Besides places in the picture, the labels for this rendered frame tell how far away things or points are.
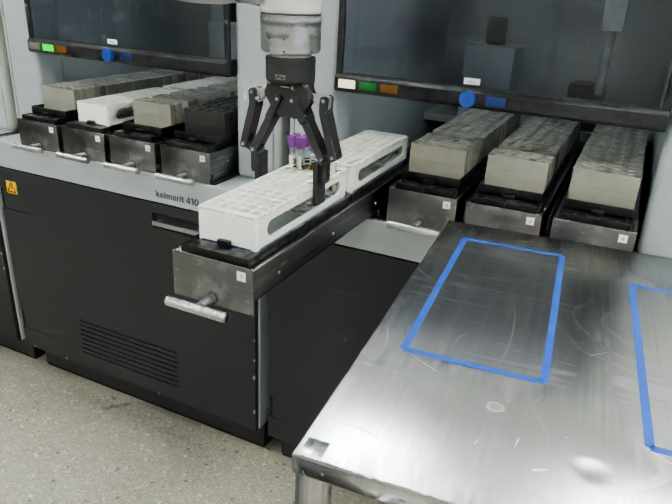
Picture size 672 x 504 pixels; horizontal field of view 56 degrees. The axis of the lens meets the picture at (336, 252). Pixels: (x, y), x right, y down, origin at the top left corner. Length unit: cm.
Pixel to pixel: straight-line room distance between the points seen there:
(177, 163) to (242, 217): 62
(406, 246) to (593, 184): 36
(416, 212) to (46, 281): 113
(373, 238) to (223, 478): 77
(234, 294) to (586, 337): 45
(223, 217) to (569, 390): 50
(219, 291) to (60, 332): 115
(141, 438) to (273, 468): 38
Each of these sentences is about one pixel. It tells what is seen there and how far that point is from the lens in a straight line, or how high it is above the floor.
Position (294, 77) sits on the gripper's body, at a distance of 95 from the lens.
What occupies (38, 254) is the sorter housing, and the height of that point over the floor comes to 43.
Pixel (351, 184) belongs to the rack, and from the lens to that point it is 113.
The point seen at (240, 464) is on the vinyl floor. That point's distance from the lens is 174.
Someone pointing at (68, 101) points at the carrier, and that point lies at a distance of 178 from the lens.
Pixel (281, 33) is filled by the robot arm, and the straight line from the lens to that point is 94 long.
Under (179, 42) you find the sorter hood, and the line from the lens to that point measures 151.
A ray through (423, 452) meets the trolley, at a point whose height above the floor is 82.
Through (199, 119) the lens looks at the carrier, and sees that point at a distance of 150.
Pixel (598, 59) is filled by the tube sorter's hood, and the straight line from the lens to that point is 117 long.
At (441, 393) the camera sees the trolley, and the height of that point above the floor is 82.
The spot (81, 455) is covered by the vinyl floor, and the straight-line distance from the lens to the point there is 184.
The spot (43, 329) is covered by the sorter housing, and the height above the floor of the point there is 18.
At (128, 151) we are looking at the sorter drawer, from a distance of 156.
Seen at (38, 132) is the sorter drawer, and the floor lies 78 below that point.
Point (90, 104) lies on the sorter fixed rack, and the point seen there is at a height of 86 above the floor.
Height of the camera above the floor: 117
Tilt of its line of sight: 23 degrees down
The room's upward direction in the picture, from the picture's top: 3 degrees clockwise
